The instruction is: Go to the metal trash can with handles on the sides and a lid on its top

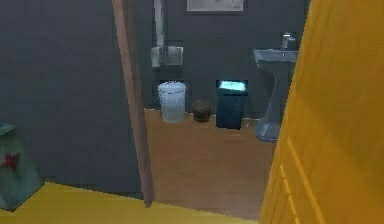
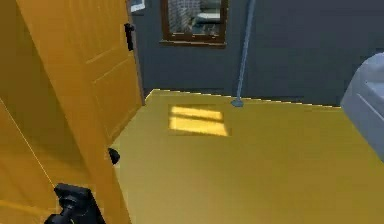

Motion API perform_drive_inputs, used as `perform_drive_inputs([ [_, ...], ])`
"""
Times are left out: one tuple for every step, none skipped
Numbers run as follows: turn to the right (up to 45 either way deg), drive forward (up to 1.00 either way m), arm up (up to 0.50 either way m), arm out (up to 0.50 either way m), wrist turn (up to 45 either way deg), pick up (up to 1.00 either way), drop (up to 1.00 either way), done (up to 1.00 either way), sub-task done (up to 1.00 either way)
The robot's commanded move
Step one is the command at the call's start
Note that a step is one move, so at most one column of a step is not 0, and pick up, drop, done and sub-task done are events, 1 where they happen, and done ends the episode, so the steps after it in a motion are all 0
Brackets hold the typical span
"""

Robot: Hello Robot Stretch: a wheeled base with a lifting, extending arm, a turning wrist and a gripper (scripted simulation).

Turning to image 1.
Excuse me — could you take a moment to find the metal lidded trash can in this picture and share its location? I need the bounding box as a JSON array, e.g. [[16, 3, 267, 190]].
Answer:
[[157, 80, 187, 124]]

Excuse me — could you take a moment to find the dark blue bin, cyan lid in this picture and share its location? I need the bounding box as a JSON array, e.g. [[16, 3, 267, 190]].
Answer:
[[215, 79, 249, 131]]

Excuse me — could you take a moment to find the small dark brown bin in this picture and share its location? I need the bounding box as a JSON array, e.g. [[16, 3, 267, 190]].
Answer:
[[192, 100, 212, 123]]

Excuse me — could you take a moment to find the chrome sink faucet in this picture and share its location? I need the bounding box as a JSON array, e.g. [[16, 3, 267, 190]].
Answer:
[[280, 32, 297, 52]]

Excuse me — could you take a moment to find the yellow room door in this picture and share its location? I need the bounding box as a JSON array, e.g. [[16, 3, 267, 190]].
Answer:
[[258, 0, 384, 224]]

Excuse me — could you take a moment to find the teal cabinet with red mark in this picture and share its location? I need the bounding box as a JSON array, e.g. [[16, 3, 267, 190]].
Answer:
[[0, 121, 45, 212]]

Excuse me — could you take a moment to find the grey wall towel holder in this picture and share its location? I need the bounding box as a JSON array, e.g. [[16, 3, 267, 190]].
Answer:
[[150, 0, 185, 69]]

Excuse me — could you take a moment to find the grey pedestal sink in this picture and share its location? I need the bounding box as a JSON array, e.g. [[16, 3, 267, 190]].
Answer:
[[252, 48, 300, 142]]

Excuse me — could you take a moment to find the framed wall picture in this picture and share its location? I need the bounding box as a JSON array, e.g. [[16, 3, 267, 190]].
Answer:
[[186, 0, 245, 13]]

